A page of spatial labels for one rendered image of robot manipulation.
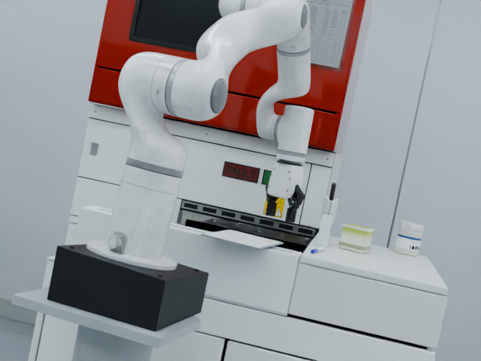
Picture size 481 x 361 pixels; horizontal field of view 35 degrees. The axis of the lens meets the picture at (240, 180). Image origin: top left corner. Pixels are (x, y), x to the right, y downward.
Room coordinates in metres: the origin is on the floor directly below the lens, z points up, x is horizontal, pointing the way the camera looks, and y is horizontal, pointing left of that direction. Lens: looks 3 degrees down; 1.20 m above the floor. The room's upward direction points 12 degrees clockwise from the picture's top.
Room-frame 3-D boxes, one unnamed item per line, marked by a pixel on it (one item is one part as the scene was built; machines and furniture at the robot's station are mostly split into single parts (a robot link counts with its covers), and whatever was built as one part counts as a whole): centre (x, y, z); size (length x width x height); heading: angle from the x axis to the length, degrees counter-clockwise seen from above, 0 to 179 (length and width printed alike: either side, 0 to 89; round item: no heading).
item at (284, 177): (2.20, -0.13, 1.12); 0.10 x 0.07 x 0.11; 36
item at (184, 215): (2.44, -0.05, 0.89); 0.44 x 0.02 x 0.10; 81
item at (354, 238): (2.12, -0.34, 1.00); 0.07 x 0.07 x 0.07; 67
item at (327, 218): (2.09, -0.25, 1.03); 0.06 x 0.04 x 0.13; 171
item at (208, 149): (2.49, 0.13, 1.02); 0.82 x 0.03 x 0.40; 81
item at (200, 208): (2.45, -0.05, 0.96); 0.44 x 0.01 x 0.02; 81
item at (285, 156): (2.20, -0.13, 1.18); 0.09 x 0.08 x 0.03; 36
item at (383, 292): (2.08, -0.39, 0.89); 0.62 x 0.35 x 0.14; 171
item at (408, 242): (2.30, -0.53, 1.01); 0.07 x 0.07 x 0.10
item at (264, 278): (1.89, 0.09, 0.89); 0.55 x 0.09 x 0.14; 81
